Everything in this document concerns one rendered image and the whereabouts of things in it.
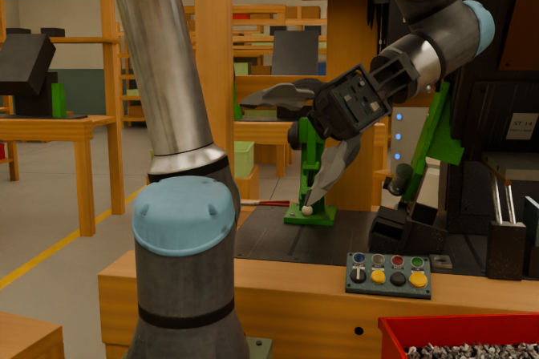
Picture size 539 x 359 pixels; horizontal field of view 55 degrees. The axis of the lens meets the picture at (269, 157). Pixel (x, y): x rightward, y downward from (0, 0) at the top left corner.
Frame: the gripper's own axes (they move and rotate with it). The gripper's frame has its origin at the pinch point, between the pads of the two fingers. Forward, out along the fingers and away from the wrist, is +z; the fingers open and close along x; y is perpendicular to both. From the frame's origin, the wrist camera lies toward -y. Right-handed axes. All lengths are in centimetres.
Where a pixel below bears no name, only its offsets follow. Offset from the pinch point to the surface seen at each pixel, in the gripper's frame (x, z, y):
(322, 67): -80, -338, -650
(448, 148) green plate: 18, -43, -33
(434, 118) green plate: 11, -43, -31
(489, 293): 42, -27, -22
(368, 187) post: 22, -42, -76
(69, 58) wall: -444, -56, -1101
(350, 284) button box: 26.7, -7.6, -27.5
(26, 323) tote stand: 1, 46, -55
